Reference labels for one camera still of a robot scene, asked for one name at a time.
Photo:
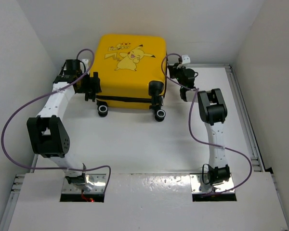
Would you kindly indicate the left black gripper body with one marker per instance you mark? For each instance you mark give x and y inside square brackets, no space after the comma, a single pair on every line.
[89,86]

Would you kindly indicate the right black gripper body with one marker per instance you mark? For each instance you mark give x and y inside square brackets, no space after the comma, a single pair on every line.
[177,72]

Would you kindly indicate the yellow suitcase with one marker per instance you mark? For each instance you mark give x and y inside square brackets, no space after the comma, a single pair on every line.
[131,71]

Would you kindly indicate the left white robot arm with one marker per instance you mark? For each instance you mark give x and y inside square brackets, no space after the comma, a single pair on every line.
[47,133]

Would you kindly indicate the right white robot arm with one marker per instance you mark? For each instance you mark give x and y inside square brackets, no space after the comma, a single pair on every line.
[212,111]

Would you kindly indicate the white front panel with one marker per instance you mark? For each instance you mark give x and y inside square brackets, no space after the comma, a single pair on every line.
[143,202]

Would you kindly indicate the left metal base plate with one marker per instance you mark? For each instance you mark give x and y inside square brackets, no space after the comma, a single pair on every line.
[96,180]

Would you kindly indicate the metal base plate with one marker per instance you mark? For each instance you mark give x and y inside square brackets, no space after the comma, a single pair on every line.
[96,180]
[199,187]

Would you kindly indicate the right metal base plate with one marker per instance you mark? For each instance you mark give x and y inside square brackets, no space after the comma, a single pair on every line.
[199,187]

